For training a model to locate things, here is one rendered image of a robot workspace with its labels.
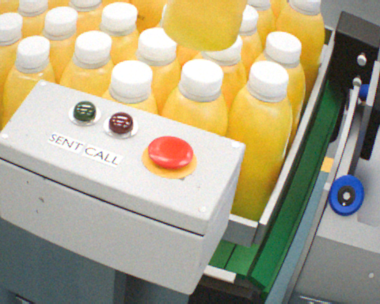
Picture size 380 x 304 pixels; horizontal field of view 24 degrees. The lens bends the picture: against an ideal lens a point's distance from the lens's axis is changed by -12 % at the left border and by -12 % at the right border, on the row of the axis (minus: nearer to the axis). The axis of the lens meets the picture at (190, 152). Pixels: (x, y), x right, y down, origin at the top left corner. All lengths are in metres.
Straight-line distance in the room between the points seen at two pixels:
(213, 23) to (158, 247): 0.19
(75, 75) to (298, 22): 0.30
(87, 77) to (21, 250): 0.23
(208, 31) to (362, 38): 0.47
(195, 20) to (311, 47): 0.37
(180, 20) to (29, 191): 0.20
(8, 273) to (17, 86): 0.27
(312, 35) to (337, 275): 0.30
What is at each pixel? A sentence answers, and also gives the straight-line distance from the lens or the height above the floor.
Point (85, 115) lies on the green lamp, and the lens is 0.82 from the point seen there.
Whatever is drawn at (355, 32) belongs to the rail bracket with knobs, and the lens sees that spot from 1.23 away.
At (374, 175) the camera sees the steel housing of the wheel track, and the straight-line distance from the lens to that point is 1.11.
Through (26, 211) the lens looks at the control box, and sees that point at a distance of 0.84.
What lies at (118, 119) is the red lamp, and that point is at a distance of 0.81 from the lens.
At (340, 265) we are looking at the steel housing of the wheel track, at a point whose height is 0.88.
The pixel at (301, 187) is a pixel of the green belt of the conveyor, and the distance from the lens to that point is 1.11.
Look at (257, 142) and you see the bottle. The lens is 0.96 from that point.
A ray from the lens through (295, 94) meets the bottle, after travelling 1.02.
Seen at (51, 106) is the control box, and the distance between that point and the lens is 0.84.
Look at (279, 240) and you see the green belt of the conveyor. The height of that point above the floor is 0.89.
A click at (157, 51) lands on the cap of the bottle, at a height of 1.07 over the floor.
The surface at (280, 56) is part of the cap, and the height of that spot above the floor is 1.07.
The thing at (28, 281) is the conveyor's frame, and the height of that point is 0.78.
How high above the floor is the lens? 1.62
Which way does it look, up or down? 40 degrees down
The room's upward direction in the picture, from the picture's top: 10 degrees clockwise
